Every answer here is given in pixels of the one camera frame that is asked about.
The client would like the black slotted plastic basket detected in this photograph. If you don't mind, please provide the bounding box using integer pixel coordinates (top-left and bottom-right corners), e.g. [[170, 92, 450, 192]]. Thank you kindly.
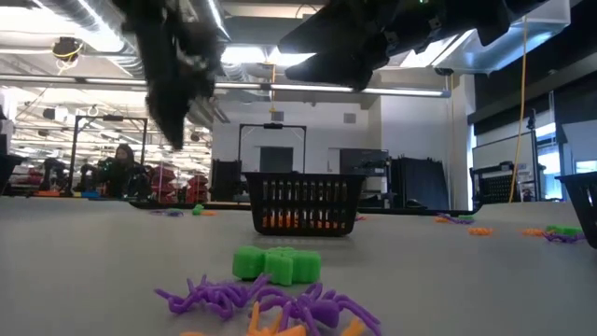
[[554, 171, 597, 250], [242, 171, 367, 238]]

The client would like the red tool cart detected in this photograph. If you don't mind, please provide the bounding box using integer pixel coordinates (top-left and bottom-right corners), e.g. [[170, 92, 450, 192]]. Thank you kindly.
[[149, 165, 177, 203], [186, 175, 210, 204]]

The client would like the long ceiling light strip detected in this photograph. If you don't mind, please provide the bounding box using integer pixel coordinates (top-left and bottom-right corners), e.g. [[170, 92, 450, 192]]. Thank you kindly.
[[0, 73, 451, 98]]

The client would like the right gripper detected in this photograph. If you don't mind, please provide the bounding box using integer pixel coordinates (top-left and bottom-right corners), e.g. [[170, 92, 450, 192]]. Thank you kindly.
[[278, 0, 468, 92]]

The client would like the grey table mat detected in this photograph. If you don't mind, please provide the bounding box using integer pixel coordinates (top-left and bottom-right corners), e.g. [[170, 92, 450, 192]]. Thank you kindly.
[[0, 195, 597, 336]]

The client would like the black curtain partition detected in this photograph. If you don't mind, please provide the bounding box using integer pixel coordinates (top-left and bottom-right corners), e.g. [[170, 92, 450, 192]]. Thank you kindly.
[[390, 156, 450, 211], [210, 158, 246, 203]]

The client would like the person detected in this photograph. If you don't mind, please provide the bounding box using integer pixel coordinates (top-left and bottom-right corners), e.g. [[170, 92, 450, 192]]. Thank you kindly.
[[94, 143, 151, 200]]

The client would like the black camera rig frame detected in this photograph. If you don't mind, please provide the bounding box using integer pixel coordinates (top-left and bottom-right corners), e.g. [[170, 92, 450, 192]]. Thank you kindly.
[[238, 122, 308, 176], [68, 114, 149, 188]]

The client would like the hanging cable reel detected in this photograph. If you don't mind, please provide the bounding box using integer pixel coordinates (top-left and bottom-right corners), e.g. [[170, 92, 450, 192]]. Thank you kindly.
[[50, 35, 85, 64]]

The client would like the grey cabinet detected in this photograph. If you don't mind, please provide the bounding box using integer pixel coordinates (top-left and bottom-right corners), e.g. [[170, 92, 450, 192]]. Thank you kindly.
[[339, 147, 391, 207]]

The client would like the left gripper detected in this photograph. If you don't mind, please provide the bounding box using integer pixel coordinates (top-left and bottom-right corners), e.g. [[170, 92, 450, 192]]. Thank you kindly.
[[111, 0, 226, 151]]

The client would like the silver spiral ventilation duct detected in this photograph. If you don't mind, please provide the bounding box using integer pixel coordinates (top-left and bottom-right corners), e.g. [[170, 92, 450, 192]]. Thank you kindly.
[[39, 0, 146, 78]]

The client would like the yellow hanging cable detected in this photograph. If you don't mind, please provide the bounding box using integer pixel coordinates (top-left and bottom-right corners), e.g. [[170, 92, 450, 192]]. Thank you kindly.
[[507, 13, 529, 203]]

